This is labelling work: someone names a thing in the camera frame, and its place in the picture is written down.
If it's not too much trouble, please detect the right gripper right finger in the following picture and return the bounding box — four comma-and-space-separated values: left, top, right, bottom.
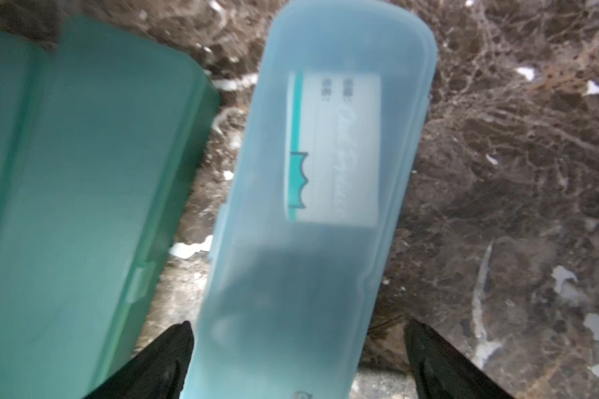
404, 319, 512, 399

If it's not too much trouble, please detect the dark green pencil case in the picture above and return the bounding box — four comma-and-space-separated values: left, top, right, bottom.
0, 16, 220, 398
0, 32, 53, 258

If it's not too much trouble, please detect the teal pencil case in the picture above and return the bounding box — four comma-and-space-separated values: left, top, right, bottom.
182, 1, 438, 398

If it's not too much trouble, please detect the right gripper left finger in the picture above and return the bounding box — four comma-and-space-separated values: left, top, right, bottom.
86, 321, 195, 399

